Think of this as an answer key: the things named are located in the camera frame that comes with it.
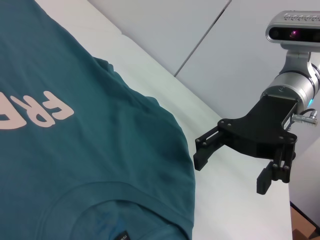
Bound teal FREE print t-shirt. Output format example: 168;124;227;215
0;0;196;240

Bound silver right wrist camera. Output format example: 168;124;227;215
264;9;320;75

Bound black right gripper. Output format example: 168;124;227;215
193;92;300;195

